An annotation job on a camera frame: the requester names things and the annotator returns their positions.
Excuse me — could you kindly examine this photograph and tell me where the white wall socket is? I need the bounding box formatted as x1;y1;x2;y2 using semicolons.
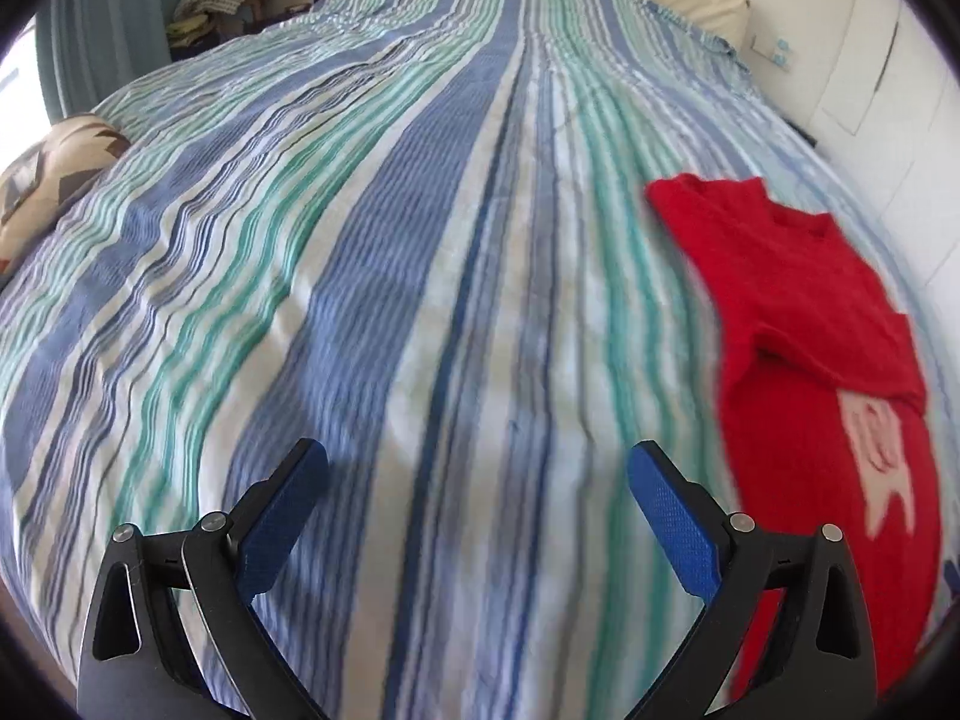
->
754;34;794;70

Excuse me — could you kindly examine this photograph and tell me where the patterned beige pillow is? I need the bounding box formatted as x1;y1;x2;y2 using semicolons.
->
0;114;132;271

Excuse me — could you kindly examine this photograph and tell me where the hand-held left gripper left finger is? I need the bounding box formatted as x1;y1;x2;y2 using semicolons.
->
79;439;331;720

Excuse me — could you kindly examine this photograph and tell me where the pile of coloured clothes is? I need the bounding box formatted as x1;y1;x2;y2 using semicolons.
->
166;11;226;53

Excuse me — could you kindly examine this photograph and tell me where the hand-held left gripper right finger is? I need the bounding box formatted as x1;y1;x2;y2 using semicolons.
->
628;441;878;720

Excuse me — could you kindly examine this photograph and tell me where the red knitted sweater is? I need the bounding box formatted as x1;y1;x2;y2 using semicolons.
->
645;174;942;698

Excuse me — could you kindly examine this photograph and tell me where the white wardrobe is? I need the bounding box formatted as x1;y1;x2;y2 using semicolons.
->
814;0;960;293

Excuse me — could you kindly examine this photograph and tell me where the striped bed blanket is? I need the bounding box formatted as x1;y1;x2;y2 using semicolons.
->
0;0;938;720

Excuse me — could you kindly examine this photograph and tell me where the blue curtain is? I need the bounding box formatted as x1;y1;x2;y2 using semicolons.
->
34;0;248;121

